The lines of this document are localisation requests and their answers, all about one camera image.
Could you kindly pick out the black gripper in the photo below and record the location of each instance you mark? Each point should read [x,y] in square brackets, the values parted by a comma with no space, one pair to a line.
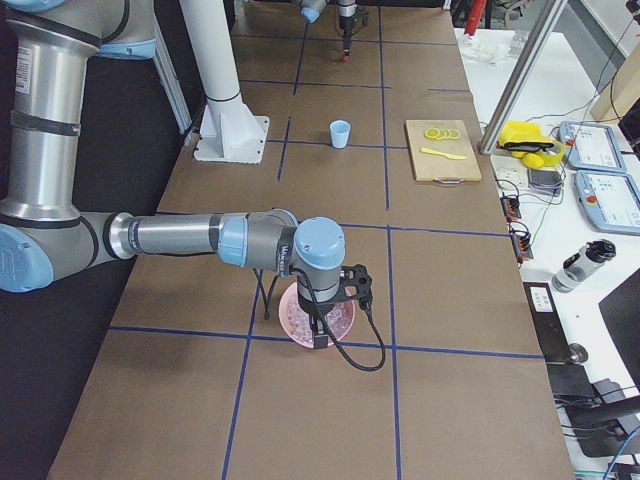
[316,309]
[345,15]

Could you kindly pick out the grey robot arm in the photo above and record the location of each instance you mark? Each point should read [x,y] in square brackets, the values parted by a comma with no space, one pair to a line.
[311,10]
[44,237]

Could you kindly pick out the light blue plastic cup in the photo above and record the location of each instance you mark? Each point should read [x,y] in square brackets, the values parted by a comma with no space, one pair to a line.
[339,133]

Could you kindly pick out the pink bowl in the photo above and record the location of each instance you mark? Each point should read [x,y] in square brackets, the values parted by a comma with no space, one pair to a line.
[287,297]

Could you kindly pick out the top lemon slice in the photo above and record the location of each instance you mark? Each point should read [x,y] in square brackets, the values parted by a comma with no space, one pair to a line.
[432,133]

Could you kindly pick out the clear plastic tray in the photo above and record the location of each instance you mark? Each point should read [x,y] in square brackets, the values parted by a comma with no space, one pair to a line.
[492,53]

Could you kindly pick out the yellow plastic knife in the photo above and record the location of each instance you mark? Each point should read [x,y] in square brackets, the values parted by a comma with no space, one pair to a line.
[449,156]

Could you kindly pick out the bamboo cutting board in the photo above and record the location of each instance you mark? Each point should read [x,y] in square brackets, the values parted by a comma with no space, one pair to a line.
[434,169]

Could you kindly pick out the yellow cloth bundle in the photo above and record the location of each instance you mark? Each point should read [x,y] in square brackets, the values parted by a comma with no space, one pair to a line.
[525,141]

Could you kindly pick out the lower black adapter board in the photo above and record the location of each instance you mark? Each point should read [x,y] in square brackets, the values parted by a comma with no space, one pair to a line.
[521,242]

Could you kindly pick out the black adapter board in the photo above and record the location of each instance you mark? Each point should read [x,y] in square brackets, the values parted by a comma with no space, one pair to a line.
[521,242]
[511,207]

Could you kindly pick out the upper black adapter board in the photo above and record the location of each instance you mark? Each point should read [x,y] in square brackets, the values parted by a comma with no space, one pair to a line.
[511,207]

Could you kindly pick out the white label card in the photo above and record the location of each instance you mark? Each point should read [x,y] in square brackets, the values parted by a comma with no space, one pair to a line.
[541,300]

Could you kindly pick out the upper teach pendant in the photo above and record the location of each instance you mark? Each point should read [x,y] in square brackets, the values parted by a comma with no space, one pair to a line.
[591,146]

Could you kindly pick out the teach pendant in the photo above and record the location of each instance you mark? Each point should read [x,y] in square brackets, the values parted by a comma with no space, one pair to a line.
[591,146]
[610,201]

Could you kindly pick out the clear water bottle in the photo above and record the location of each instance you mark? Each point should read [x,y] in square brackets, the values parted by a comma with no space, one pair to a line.
[581,265]

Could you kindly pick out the black monitor stand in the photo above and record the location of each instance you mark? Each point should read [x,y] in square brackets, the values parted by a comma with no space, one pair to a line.
[602,411]

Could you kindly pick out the lower teach pendant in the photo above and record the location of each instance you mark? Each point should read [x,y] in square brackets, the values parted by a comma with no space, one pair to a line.
[610,201]

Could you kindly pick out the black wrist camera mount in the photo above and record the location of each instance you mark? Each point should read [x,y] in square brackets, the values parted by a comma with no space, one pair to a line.
[356,285]

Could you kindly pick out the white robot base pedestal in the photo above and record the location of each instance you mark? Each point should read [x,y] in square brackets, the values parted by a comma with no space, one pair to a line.
[229,131]

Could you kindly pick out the aluminium frame post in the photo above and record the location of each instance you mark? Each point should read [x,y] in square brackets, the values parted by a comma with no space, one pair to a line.
[537,38]

